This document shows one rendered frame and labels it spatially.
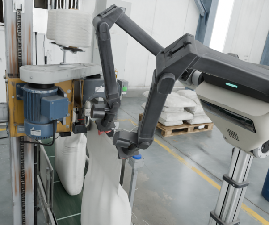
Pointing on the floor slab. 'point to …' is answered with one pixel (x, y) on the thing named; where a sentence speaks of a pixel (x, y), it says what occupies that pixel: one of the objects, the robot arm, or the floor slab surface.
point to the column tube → (27, 20)
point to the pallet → (166, 130)
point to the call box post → (132, 186)
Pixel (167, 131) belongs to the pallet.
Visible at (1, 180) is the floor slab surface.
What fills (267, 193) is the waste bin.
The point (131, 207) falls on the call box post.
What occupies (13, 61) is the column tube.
